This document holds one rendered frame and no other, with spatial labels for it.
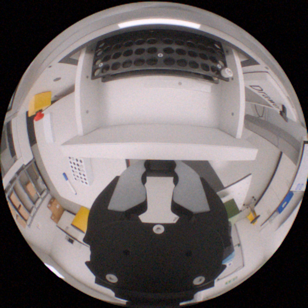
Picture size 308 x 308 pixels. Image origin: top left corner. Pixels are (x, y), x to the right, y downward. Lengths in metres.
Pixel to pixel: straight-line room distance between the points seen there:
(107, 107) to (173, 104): 0.12
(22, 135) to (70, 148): 0.69
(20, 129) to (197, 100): 0.87
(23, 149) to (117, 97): 0.73
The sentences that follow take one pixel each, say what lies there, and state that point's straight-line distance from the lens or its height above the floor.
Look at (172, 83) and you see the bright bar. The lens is 0.18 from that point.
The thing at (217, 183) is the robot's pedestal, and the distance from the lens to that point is 0.64.
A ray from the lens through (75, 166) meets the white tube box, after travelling 0.39.
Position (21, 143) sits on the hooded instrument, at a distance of 0.81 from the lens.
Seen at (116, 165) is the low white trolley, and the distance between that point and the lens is 0.34.
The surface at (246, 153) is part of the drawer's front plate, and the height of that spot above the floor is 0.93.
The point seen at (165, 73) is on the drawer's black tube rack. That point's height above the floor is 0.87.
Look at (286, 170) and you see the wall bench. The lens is 3.10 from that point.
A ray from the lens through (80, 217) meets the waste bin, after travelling 2.73.
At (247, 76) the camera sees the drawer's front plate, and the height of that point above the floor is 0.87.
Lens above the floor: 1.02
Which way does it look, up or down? 62 degrees down
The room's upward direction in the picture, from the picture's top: 174 degrees counter-clockwise
